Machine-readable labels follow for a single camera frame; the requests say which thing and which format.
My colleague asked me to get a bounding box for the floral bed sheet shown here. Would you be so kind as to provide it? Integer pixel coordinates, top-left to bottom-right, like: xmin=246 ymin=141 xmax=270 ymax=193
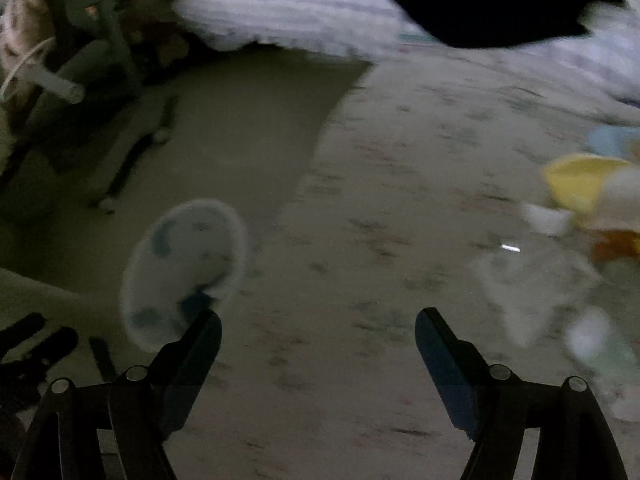
xmin=170 ymin=45 xmax=640 ymax=480

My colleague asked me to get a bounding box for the white cable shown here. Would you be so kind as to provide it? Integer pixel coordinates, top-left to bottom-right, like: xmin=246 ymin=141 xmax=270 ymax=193
xmin=0 ymin=36 xmax=57 ymax=103

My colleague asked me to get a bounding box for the white round plastic basket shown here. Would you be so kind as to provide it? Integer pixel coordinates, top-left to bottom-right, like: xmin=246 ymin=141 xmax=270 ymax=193
xmin=119 ymin=199 xmax=249 ymax=351

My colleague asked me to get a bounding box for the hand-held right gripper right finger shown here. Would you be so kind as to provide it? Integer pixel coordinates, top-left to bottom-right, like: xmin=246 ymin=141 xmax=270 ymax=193
xmin=414 ymin=308 xmax=628 ymax=480

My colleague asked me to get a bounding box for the brown plush toy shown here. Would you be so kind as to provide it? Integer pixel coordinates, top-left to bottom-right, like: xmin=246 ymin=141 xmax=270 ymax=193
xmin=107 ymin=0 xmax=193 ymax=68

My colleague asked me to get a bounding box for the brown patterned cloth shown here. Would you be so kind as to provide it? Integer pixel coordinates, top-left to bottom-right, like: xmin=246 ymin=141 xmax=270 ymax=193
xmin=0 ymin=0 xmax=63 ymax=96

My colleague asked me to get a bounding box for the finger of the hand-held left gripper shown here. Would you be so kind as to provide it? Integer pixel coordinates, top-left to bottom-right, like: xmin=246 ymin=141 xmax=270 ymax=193
xmin=0 ymin=326 xmax=80 ymax=377
xmin=0 ymin=312 xmax=47 ymax=347

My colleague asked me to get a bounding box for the clear plastic bag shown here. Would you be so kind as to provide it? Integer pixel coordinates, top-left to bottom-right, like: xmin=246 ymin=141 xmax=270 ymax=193
xmin=472 ymin=245 xmax=603 ymax=350

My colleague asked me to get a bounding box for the grey metal frame stand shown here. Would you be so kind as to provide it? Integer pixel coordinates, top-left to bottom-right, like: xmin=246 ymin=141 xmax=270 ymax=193
xmin=0 ymin=0 xmax=178 ymax=213

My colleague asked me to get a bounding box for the black cloth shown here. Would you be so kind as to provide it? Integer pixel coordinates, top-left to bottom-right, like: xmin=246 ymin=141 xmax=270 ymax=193
xmin=352 ymin=0 xmax=628 ymax=50

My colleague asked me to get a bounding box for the checked pillow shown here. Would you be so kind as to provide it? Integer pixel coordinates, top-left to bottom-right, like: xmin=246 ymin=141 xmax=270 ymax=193
xmin=170 ymin=0 xmax=416 ymax=58
xmin=500 ymin=2 xmax=640 ymax=108

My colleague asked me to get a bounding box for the yellow packet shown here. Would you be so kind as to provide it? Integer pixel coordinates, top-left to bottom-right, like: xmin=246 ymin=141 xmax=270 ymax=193
xmin=544 ymin=154 xmax=633 ymax=215

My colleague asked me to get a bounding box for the light blue carton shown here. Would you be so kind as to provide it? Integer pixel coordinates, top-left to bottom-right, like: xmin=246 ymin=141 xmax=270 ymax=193
xmin=585 ymin=126 xmax=640 ymax=161

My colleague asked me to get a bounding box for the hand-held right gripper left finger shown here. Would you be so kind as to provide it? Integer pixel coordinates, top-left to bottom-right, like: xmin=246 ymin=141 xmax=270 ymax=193
xmin=12 ymin=309 xmax=223 ymax=480

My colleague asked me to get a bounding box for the orange wrapper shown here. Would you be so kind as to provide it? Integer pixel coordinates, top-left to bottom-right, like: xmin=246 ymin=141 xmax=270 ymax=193
xmin=590 ymin=229 xmax=640 ymax=265

